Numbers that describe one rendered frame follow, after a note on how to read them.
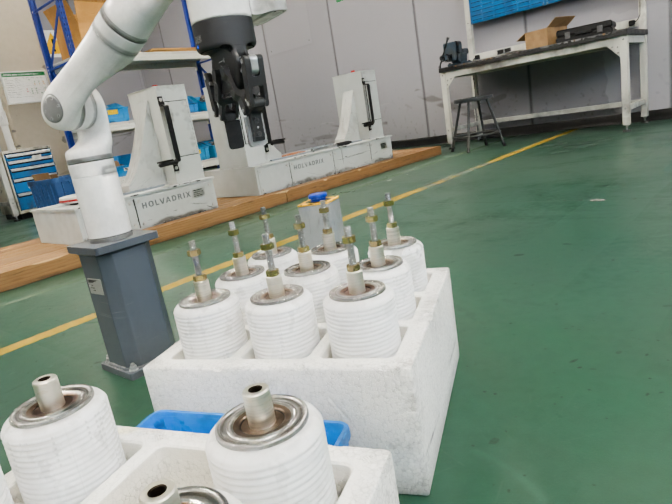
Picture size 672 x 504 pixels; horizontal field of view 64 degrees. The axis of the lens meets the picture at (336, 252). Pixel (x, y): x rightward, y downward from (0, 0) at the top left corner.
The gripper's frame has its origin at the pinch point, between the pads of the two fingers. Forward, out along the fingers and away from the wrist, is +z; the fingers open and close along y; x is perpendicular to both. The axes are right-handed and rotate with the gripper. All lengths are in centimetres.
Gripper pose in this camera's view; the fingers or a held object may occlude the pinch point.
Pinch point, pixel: (245, 137)
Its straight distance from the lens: 72.0
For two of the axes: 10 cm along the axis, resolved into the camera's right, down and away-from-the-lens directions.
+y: 5.4, 1.2, -8.3
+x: 8.2, -2.7, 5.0
